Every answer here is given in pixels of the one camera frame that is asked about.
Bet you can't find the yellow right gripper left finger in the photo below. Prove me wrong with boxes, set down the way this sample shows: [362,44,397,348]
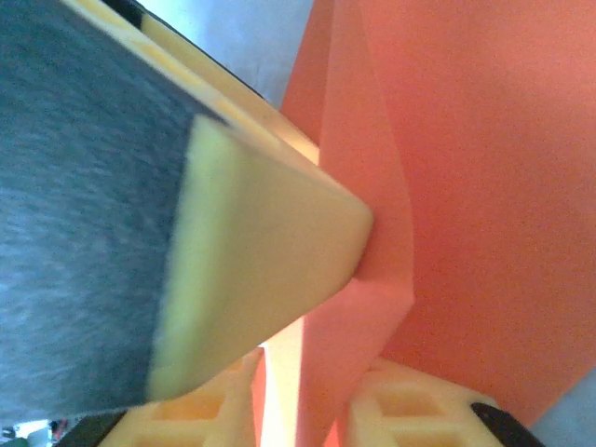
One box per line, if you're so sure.
[95,346,266,447]

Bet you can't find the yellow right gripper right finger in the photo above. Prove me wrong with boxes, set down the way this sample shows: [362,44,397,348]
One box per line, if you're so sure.
[325,357,546,447]

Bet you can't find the orange square paper sheet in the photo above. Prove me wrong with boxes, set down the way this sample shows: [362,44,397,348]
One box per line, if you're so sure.
[251,0,596,447]

